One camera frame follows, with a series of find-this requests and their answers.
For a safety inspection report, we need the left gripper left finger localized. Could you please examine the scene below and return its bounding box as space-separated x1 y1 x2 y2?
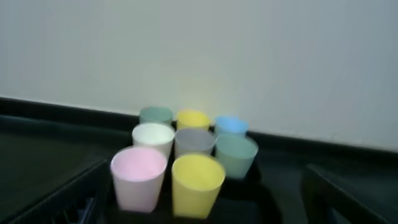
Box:
7 160 113 224

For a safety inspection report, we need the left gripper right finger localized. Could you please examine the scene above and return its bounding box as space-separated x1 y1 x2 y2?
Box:
303 164 398 224

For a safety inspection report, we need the pink cup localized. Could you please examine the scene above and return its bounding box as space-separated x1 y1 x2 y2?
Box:
110 146 168 214

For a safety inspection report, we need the yellow cup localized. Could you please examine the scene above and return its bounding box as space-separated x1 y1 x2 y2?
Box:
176 108 211 131
171 153 226 220

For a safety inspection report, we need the white cup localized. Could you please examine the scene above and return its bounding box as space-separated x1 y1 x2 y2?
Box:
131 123 175 159

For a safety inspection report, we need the black tray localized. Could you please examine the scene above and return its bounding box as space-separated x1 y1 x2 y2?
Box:
104 121 280 224

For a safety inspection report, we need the green cup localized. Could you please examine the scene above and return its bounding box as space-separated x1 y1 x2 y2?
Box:
215 133 259 180
139 106 174 126

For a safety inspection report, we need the grey cup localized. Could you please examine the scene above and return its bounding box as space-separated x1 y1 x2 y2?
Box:
174 128 218 159

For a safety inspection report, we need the blue cup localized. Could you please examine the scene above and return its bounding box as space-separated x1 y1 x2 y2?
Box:
214 115 249 138

